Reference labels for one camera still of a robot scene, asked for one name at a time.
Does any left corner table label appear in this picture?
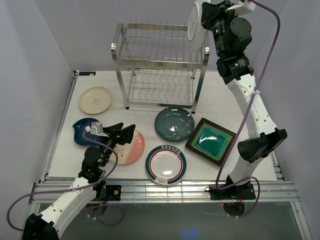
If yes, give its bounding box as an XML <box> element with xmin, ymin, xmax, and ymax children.
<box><xmin>79</xmin><ymin>71</ymin><xmax>96</xmax><ymax>76</ymax></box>

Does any cream and pink plate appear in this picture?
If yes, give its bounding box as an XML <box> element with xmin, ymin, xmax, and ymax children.
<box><xmin>114</xmin><ymin>130</ymin><xmax>145</xmax><ymax>165</ymax></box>

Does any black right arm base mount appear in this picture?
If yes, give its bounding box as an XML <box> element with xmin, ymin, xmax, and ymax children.
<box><xmin>204</xmin><ymin>183</ymin><xmax>256</xmax><ymax>200</ymax></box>

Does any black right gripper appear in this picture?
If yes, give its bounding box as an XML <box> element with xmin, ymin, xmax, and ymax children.
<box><xmin>201</xmin><ymin>0</ymin><xmax>241</xmax><ymax>58</ymax></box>

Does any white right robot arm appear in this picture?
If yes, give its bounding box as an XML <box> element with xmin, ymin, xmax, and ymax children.
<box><xmin>200</xmin><ymin>0</ymin><xmax>288</xmax><ymax>199</ymax></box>

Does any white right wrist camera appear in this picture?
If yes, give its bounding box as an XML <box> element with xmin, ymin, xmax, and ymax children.
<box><xmin>225</xmin><ymin>0</ymin><xmax>256</xmax><ymax>17</ymax></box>

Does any dark teal floral plate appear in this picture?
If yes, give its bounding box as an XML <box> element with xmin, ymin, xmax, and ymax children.
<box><xmin>154</xmin><ymin>107</ymin><xmax>195</xmax><ymax>142</ymax></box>

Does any white plate green red rim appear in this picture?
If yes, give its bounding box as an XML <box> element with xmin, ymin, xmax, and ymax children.
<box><xmin>145</xmin><ymin>144</ymin><xmax>187</xmax><ymax>186</ymax></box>

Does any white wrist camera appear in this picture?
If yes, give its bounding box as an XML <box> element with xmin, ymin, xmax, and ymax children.
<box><xmin>225</xmin><ymin>0</ymin><xmax>256</xmax><ymax>17</ymax></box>
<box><xmin>84</xmin><ymin>121</ymin><xmax>109</xmax><ymax>137</ymax></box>

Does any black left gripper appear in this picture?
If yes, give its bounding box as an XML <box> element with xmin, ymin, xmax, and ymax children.
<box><xmin>99</xmin><ymin>122</ymin><xmax>136</xmax><ymax>167</ymax></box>

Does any dark blue leaf-shaped dish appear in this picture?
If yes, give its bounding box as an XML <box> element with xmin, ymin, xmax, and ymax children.
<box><xmin>72</xmin><ymin>117</ymin><xmax>103</xmax><ymax>147</ymax></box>

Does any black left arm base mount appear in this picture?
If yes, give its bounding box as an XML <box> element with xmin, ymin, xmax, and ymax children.
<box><xmin>101</xmin><ymin>185</ymin><xmax>122</xmax><ymax>201</ymax></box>

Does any green square plate dark rim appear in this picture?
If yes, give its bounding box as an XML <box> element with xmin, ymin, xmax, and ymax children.
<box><xmin>185</xmin><ymin>117</ymin><xmax>236</xmax><ymax>166</ymax></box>

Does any red and teal floral plate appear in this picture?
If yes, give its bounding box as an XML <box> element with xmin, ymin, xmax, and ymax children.
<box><xmin>187</xmin><ymin>0</ymin><xmax>210</xmax><ymax>53</ymax></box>

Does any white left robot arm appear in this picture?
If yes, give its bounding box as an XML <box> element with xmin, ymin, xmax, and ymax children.
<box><xmin>22</xmin><ymin>121</ymin><xmax>136</xmax><ymax>240</ymax></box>

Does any two-tier steel dish rack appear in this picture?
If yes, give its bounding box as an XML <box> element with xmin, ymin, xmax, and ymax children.
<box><xmin>110</xmin><ymin>23</ymin><xmax>210</xmax><ymax>114</ymax></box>

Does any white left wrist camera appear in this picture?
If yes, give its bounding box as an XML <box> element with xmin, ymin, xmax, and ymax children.
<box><xmin>84</xmin><ymin>121</ymin><xmax>109</xmax><ymax>137</ymax></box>

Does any cream round plate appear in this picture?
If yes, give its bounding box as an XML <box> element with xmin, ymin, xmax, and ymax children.
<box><xmin>78</xmin><ymin>86</ymin><xmax>113</xmax><ymax>115</ymax></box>

